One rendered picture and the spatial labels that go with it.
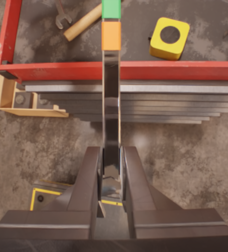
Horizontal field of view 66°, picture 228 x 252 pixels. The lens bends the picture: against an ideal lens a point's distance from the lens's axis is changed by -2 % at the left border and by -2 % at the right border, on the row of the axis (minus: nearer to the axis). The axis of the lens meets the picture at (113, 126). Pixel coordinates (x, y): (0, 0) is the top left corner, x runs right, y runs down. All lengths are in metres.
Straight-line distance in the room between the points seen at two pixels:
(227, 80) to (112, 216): 0.84
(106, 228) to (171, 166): 0.60
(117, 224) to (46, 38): 0.91
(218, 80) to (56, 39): 0.42
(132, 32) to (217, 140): 1.10
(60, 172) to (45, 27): 1.08
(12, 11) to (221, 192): 1.46
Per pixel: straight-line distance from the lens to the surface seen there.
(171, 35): 0.45
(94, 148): 0.15
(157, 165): 1.33
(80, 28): 0.50
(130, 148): 0.15
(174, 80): 0.48
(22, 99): 1.41
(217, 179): 1.44
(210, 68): 0.44
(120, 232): 1.09
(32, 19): 0.60
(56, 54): 0.51
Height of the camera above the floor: 1.31
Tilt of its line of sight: 80 degrees down
